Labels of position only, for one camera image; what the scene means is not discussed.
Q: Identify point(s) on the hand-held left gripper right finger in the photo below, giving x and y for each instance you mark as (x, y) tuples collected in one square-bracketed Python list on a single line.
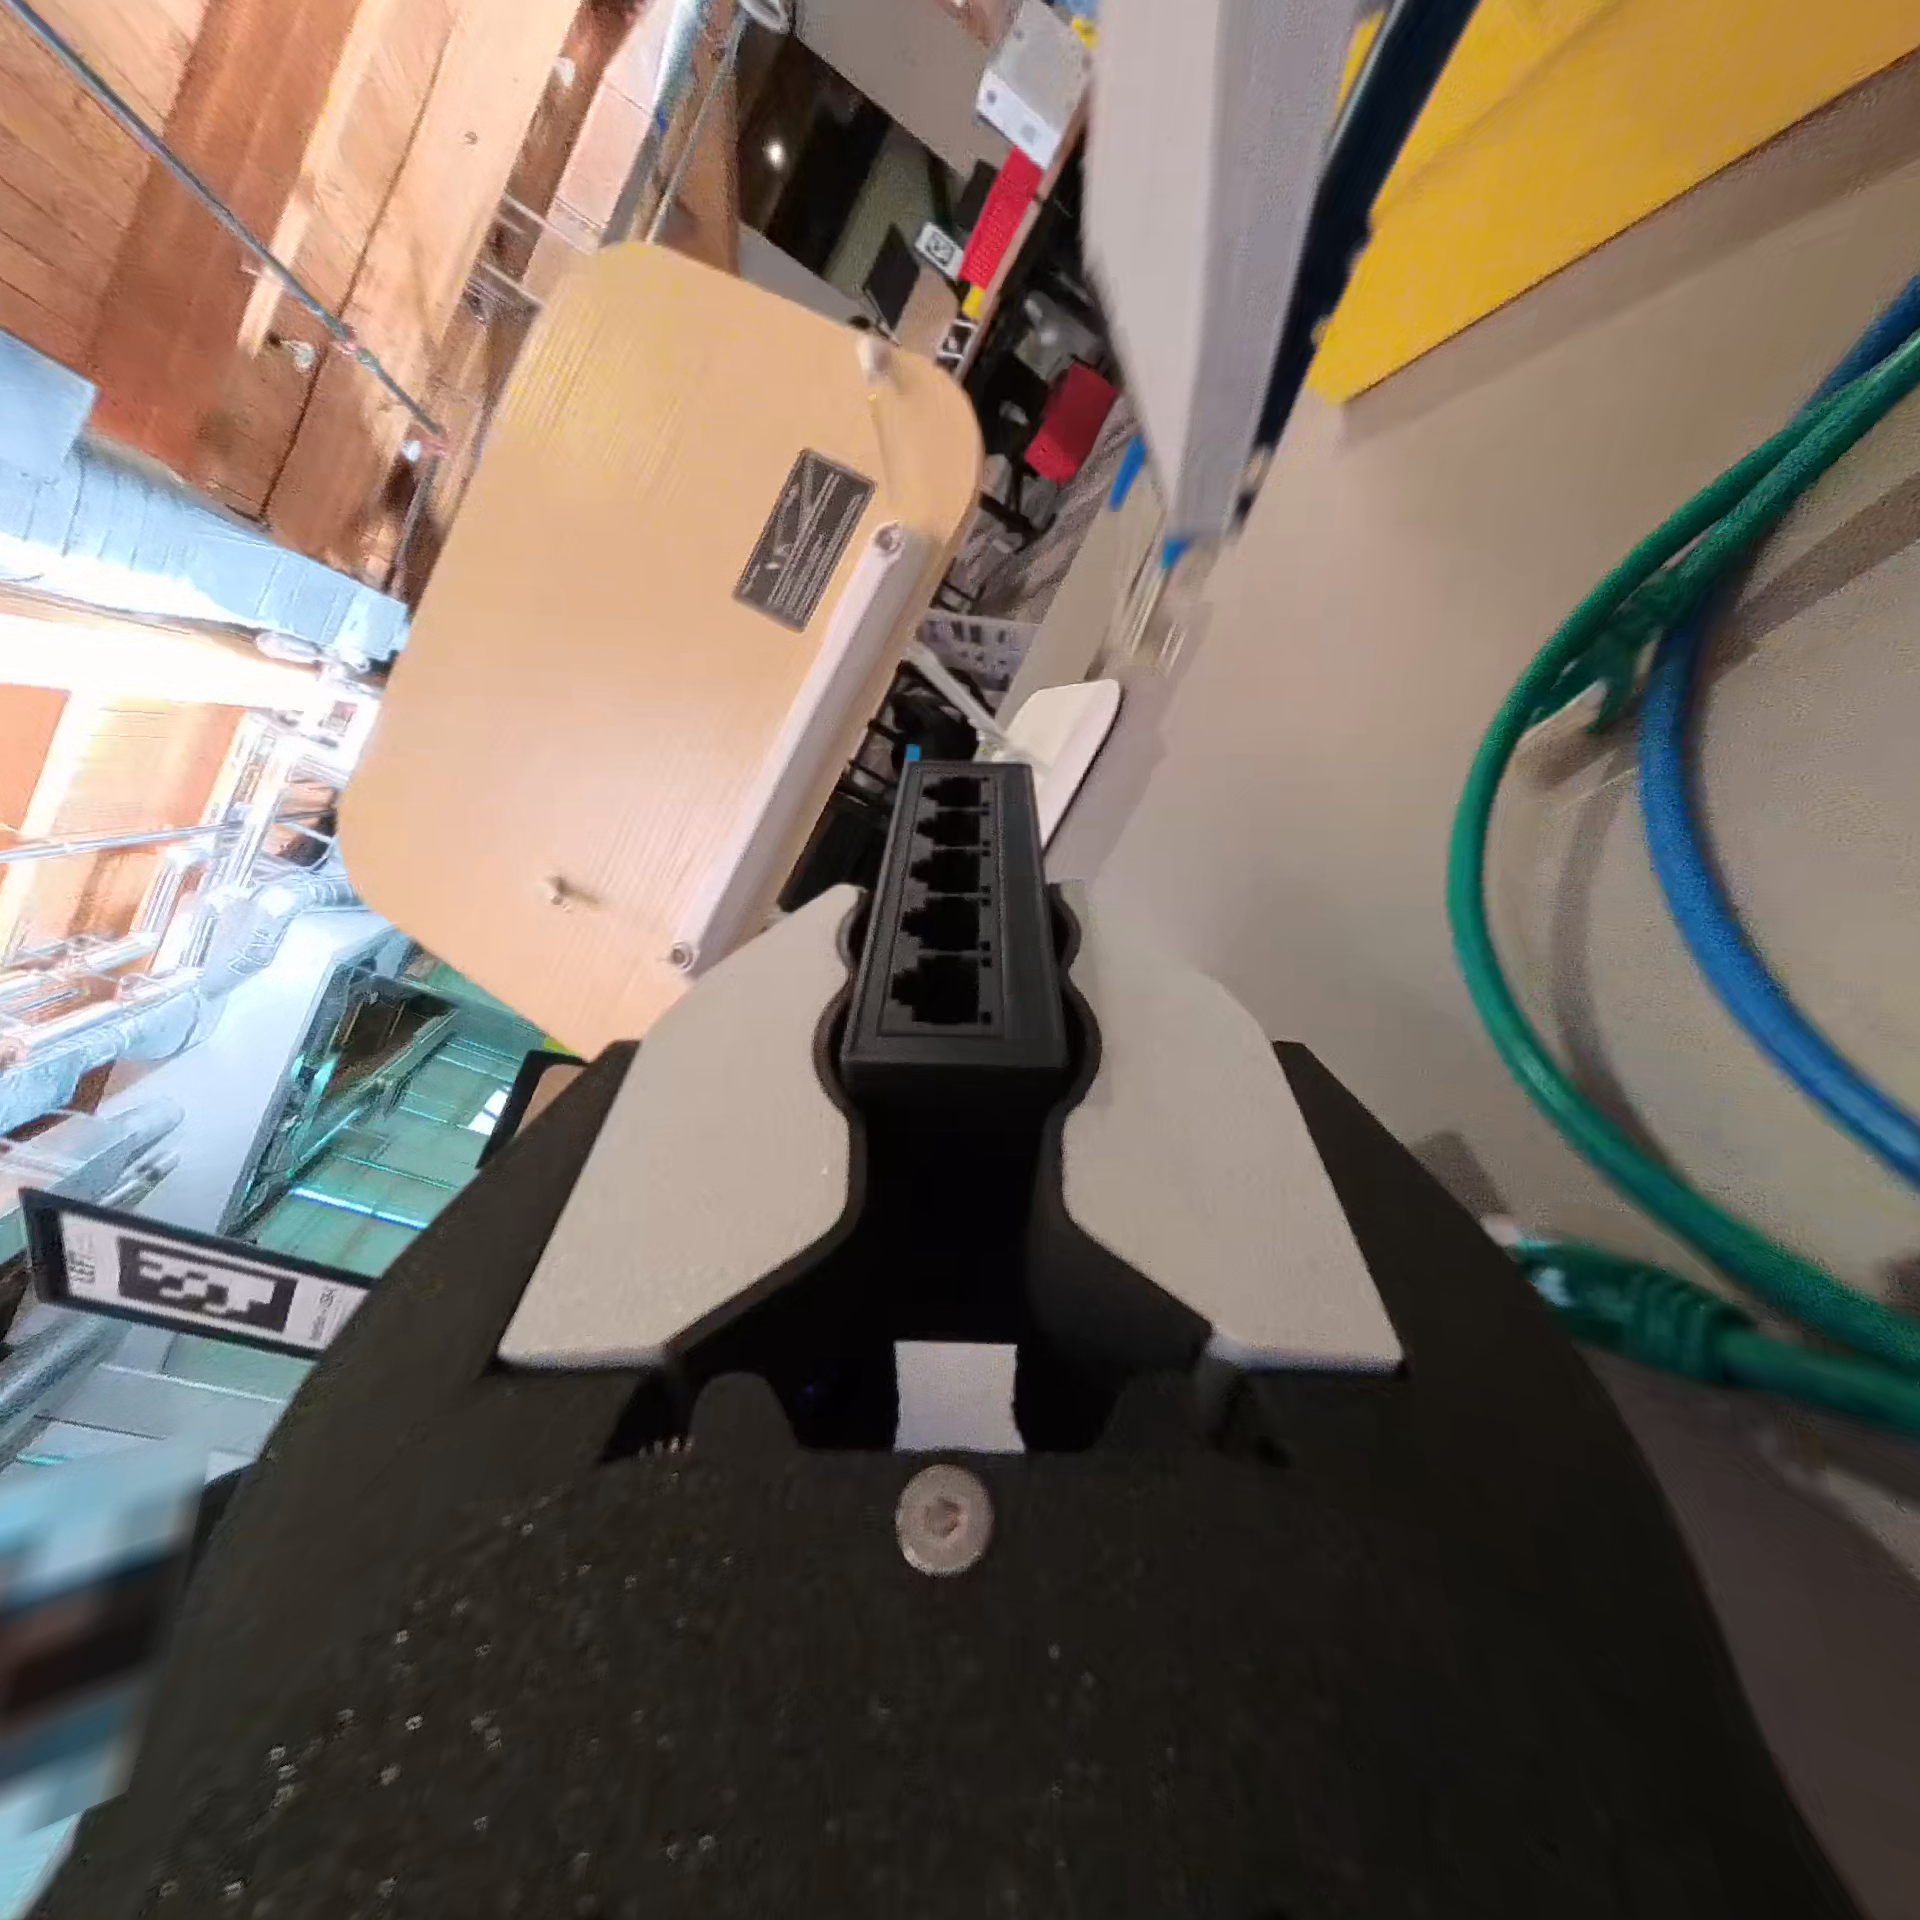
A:
[(1216, 1184)]

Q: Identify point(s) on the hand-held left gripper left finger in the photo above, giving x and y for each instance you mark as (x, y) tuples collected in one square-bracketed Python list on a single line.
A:
[(692, 1184)]

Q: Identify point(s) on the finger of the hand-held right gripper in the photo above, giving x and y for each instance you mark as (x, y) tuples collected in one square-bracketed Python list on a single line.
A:
[(1200, 225)]

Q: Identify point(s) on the black network switch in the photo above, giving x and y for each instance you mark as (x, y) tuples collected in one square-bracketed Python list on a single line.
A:
[(954, 1050)]

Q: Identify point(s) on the red chair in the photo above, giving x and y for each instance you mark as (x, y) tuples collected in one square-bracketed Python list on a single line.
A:
[(1073, 420)]

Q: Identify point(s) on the yellow plastic bin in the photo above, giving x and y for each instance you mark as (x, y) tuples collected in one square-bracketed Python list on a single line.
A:
[(1575, 178)]

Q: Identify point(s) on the wooden stand board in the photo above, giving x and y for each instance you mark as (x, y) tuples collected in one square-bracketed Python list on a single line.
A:
[(630, 677)]

